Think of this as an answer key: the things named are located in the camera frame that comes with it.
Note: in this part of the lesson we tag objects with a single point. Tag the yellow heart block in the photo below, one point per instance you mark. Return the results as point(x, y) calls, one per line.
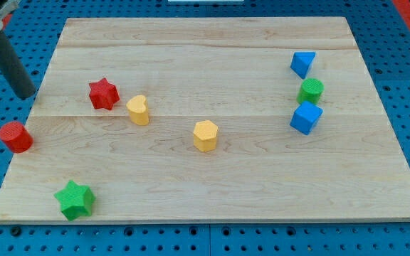
point(138, 110)

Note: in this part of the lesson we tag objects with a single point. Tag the red star block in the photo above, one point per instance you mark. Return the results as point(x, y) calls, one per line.
point(103, 95)

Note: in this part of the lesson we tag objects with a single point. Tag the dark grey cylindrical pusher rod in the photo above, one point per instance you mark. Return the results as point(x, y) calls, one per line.
point(13, 70)

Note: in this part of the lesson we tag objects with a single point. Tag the blue triangular prism block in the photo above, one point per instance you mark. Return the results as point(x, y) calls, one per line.
point(302, 62)

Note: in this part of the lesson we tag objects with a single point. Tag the green star block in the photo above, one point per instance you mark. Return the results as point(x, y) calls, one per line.
point(75, 200)

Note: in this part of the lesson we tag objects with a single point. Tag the blue cube block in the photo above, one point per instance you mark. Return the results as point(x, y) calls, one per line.
point(306, 117)

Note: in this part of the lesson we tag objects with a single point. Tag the green cylinder block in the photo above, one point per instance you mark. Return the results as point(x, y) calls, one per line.
point(310, 90)

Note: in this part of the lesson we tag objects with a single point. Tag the wooden board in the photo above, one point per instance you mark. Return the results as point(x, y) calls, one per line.
point(236, 73)

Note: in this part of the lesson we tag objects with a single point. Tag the red cylinder block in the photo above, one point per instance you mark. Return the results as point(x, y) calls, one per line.
point(15, 136)

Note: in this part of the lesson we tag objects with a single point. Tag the yellow hexagon block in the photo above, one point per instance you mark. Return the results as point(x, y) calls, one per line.
point(205, 135)

